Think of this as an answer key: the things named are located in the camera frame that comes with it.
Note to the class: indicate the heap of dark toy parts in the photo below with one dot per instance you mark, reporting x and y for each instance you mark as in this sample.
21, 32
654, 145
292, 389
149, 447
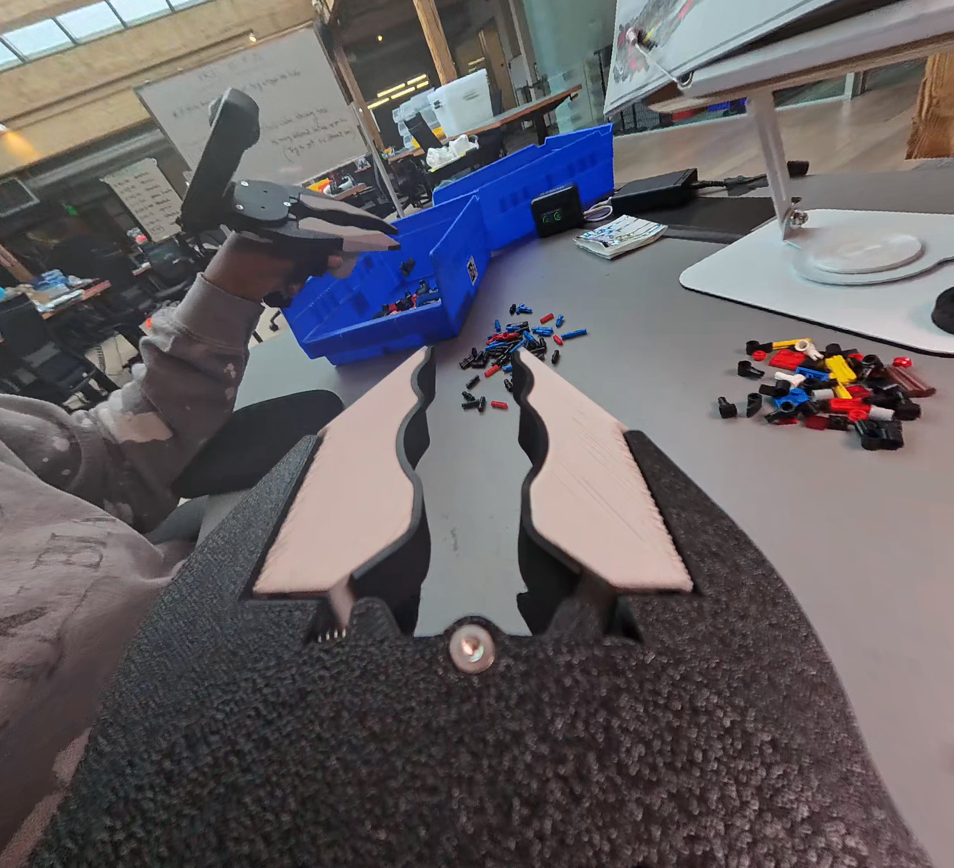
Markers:
406, 298

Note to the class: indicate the person's black trouser leg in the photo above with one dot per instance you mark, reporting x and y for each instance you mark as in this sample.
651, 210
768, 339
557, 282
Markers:
261, 436

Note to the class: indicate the person's grey sweatshirt torso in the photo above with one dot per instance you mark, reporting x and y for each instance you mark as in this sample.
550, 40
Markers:
59, 585

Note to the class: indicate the black device with green display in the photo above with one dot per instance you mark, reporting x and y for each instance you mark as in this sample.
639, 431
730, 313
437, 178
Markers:
555, 212

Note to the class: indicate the white storage box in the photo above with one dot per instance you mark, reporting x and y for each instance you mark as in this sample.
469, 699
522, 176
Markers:
462, 100

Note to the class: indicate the person's left hand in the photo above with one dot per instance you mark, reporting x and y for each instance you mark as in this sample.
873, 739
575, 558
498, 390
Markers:
238, 260

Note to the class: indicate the small whiteboard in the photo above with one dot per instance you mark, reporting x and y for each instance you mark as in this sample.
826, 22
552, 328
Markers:
145, 197

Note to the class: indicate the pile of mixed toy bricks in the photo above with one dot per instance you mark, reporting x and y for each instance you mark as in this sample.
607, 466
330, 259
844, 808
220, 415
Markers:
842, 391

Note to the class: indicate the large whiteboard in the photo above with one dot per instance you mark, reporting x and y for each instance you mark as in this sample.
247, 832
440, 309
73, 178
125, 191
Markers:
298, 108

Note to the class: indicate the holographic sticker sheet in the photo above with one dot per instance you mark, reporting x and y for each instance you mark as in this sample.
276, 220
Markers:
618, 236

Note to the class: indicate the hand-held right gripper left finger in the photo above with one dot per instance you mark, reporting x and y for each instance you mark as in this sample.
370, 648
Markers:
343, 503

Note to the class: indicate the pile of small connector pins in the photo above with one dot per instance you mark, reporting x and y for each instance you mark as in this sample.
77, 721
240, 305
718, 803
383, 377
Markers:
514, 342

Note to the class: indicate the white book stand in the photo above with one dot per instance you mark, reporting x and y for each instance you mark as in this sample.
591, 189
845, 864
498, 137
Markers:
745, 287

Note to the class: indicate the grey desk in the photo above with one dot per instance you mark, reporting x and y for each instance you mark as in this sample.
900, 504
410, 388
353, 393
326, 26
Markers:
671, 510

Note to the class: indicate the black power adapter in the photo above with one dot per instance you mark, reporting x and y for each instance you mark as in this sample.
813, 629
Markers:
656, 190

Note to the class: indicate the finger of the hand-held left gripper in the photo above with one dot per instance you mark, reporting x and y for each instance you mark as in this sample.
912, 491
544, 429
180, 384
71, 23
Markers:
369, 236
335, 211

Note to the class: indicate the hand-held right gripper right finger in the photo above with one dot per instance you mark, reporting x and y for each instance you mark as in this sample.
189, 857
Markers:
596, 503

